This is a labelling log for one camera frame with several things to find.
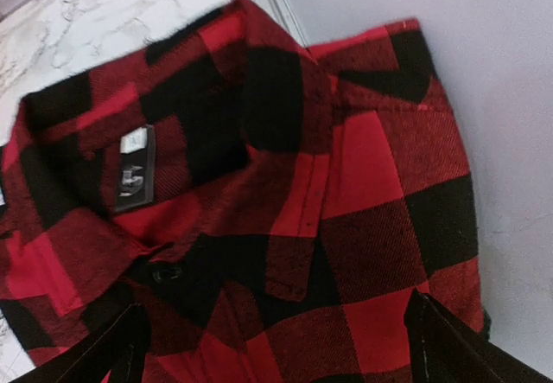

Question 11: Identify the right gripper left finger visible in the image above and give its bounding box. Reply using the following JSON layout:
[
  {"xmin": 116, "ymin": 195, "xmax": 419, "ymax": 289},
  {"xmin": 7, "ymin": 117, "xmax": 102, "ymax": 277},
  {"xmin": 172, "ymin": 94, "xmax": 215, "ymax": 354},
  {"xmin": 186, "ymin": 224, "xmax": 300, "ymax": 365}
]
[{"xmin": 19, "ymin": 304, "xmax": 151, "ymax": 383}]

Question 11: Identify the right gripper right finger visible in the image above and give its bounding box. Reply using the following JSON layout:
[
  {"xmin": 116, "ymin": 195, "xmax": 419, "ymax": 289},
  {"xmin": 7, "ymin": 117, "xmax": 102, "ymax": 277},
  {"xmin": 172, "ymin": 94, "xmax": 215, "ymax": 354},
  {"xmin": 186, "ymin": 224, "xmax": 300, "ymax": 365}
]
[{"xmin": 404, "ymin": 290, "xmax": 551, "ymax": 383}]

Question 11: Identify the red black plaid shirt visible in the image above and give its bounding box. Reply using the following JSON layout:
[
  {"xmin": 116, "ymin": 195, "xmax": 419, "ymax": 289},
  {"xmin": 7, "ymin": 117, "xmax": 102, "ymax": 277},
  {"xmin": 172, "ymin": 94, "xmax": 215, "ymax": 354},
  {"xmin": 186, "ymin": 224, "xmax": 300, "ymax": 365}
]
[{"xmin": 1, "ymin": 0, "xmax": 487, "ymax": 382}]

